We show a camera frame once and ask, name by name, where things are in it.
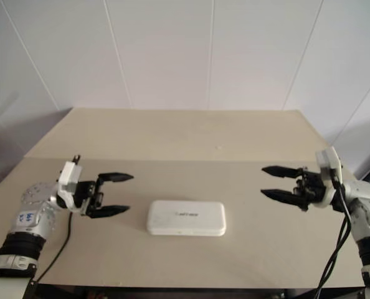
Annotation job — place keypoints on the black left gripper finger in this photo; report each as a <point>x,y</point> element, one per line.
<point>115,177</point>
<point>108,211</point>

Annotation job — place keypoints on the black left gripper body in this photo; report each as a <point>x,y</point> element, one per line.
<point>90,194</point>

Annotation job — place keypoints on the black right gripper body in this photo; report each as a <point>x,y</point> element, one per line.
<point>311,190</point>

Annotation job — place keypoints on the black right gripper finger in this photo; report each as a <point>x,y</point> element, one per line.
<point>280,195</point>
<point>283,172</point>

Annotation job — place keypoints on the white pencil case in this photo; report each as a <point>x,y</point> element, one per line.
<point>186,218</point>

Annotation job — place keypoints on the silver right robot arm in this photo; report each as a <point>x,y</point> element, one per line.
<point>365,202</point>

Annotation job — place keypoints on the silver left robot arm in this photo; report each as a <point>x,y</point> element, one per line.
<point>32,215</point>

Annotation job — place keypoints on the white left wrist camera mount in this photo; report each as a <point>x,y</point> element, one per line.
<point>69,174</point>

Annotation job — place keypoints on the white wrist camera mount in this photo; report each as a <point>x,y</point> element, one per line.
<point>69,174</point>
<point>326,162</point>

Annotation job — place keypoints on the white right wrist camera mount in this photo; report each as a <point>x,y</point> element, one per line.
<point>326,162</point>

